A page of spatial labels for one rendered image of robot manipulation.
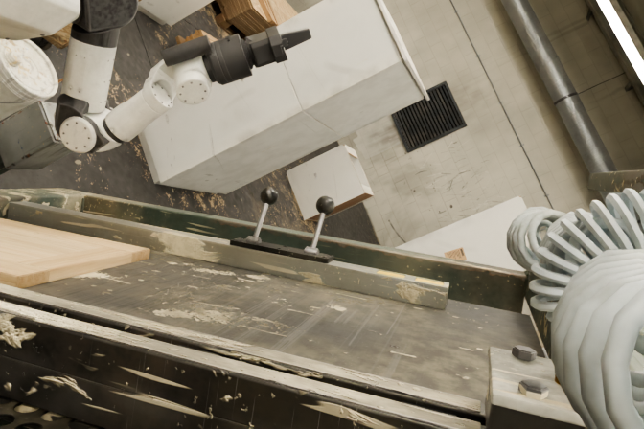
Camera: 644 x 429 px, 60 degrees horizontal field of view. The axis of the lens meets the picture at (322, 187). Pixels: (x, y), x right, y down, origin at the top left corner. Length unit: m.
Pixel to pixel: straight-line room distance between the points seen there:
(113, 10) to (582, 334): 1.10
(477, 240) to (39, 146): 3.49
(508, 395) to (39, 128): 1.39
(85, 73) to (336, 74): 2.20
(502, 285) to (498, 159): 7.75
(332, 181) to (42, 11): 5.06
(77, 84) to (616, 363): 1.17
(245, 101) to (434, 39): 6.37
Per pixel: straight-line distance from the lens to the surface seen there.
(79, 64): 1.25
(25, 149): 1.62
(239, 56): 1.15
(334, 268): 1.04
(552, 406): 0.38
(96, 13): 1.20
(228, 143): 3.45
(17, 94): 2.62
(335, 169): 5.96
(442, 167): 9.01
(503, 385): 0.39
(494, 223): 4.48
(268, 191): 1.13
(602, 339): 0.20
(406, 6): 9.81
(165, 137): 3.69
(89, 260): 0.97
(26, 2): 1.06
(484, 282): 1.25
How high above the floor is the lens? 1.82
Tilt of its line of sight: 15 degrees down
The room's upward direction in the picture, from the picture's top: 65 degrees clockwise
